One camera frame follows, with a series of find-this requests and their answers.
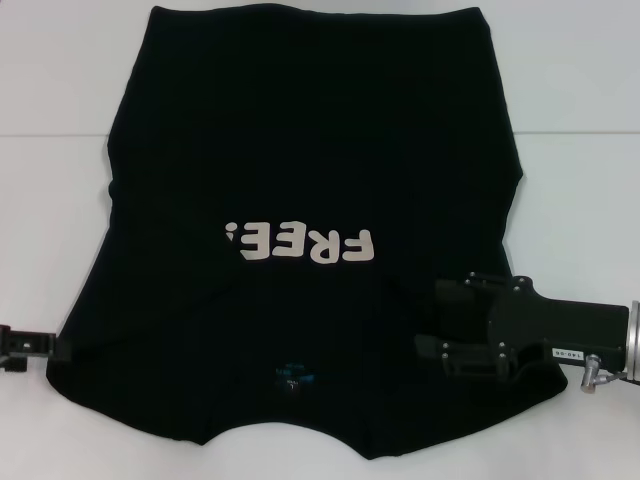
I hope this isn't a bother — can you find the grey right gripper cable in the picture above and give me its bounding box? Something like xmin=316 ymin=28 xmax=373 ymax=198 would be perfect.
xmin=599 ymin=367 xmax=640 ymax=387

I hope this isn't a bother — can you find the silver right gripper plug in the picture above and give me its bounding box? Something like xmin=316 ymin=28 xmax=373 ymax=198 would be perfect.
xmin=578 ymin=353 xmax=605 ymax=395

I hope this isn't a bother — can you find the black shirt with FREE print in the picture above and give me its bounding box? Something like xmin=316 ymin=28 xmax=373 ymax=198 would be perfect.
xmin=44 ymin=4 xmax=569 ymax=447

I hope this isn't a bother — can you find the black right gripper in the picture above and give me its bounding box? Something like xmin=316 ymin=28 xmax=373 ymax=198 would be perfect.
xmin=413 ymin=271 xmax=632 ymax=385

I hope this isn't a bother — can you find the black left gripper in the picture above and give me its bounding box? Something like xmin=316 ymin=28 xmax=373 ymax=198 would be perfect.
xmin=0 ymin=323 xmax=72 ymax=375

